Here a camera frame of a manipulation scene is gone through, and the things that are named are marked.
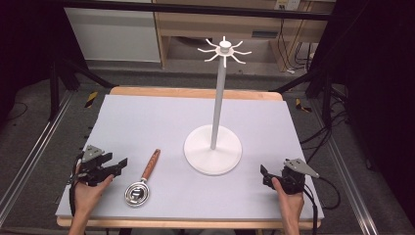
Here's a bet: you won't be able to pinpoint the wooden table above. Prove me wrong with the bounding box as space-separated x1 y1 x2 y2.
56 85 323 230

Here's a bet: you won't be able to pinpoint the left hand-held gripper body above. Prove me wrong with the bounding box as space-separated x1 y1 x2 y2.
76 144 115 188

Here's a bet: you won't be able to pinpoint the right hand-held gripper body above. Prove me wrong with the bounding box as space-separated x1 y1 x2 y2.
279 158 321 196

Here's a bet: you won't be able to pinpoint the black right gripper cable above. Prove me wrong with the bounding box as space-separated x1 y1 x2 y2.
302 174 343 235

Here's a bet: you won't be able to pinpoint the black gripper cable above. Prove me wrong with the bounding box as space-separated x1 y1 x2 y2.
302 174 343 235
68 153 84 217

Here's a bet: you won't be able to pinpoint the person's right hand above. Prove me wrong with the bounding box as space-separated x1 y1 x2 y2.
271 176 305 223

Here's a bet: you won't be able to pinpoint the black metal stand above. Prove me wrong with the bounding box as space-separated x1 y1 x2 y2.
268 67 347 128
48 58 115 121

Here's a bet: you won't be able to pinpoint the white hook stand rack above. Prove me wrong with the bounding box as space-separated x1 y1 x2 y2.
183 35 254 176

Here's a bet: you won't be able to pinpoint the metal floor rail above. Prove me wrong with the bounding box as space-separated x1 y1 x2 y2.
309 97 380 235
0 91 74 226

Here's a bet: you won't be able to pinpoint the person's left hand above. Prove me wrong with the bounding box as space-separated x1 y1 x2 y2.
73 173 115 217

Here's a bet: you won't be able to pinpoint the metal strainer with wooden handle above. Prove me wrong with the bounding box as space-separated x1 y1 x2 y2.
123 148 161 208

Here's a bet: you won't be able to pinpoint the black frame bar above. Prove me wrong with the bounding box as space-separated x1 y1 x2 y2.
48 0 332 22

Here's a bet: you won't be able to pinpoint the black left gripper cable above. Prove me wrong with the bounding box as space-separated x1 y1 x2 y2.
68 153 84 217

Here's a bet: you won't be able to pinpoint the black floor cables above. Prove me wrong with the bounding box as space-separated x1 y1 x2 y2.
299 87 350 165

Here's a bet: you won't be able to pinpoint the grey table mat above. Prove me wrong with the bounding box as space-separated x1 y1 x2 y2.
55 94 325 221

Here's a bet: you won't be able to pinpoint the white cabinet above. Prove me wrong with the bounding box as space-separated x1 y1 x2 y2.
64 7 161 64

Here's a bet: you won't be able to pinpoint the yellow black floor tape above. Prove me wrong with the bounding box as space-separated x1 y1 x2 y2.
84 90 99 109
295 98 313 114

